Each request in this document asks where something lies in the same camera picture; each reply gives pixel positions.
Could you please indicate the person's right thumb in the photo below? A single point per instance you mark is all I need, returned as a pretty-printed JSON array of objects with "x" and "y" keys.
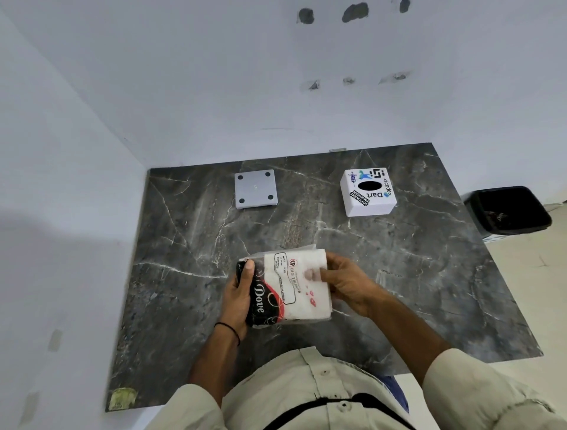
[{"x": 331, "y": 275}]

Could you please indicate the blue trousers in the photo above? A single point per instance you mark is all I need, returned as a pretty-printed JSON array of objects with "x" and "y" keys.
[{"x": 396, "y": 392}]

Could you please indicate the person's left forearm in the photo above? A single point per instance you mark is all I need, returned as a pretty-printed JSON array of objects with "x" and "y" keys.
[{"x": 217, "y": 363}]

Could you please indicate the person's right hand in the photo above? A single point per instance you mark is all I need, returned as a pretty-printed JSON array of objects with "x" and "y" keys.
[{"x": 354, "y": 285}]

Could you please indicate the yellow sticker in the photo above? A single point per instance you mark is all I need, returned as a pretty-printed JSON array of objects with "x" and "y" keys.
[{"x": 122, "y": 398}]

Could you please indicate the black wrist band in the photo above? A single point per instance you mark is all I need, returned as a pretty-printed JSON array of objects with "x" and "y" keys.
[{"x": 230, "y": 328}]

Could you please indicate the person's right forearm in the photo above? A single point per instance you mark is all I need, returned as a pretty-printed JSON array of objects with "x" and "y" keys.
[{"x": 407, "y": 332}]

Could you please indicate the white stickered tissue box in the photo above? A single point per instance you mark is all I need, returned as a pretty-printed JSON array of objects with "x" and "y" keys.
[{"x": 368, "y": 199}]

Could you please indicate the beige shirt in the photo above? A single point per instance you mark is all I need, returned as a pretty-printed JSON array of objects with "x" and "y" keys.
[{"x": 478, "y": 398}]

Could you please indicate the person's left hand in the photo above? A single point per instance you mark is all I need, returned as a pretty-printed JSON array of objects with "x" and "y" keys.
[{"x": 234, "y": 301}]

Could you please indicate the plastic-wrapped tissue packet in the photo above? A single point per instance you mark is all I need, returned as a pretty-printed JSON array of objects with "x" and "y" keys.
[{"x": 294, "y": 288}]

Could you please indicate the black trash bin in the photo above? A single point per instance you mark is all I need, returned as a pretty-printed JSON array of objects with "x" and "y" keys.
[{"x": 509, "y": 211}]

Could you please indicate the person's left thumb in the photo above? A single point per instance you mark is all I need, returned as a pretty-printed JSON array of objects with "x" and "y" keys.
[{"x": 248, "y": 273}]

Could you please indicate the grey square plate black feet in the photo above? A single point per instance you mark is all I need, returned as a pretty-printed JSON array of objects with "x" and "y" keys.
[{"x": 256, "y": 189}]

